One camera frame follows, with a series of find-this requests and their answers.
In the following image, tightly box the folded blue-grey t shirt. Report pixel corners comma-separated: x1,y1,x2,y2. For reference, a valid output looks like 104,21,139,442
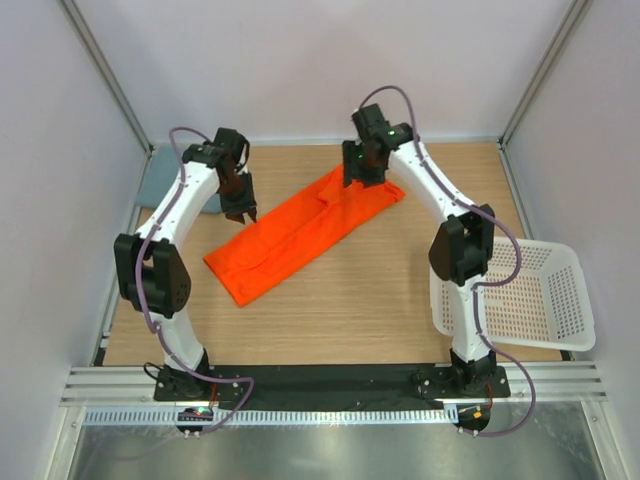
136,146,224,215

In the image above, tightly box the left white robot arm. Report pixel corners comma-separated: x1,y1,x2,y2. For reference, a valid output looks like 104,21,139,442
114,128,257,401

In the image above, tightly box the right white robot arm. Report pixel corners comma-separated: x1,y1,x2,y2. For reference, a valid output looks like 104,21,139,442
342,103,497,396

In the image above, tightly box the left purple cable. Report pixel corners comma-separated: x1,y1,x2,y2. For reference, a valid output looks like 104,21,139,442
135,125,255,459

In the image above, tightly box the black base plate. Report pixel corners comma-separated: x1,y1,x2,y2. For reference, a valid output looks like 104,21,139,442
153,363,511,412

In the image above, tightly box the white slotted cable duct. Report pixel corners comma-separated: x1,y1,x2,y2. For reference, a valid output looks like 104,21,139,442
83,406,458,428

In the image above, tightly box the white plastic basket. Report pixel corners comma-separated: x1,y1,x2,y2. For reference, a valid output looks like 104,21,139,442
430,236,596,360

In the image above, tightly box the aluminium rail frame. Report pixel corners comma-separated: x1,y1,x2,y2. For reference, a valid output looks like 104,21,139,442
60,361,607,407

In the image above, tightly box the orange t shirt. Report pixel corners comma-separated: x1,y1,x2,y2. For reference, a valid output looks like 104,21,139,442
203,166,405,307

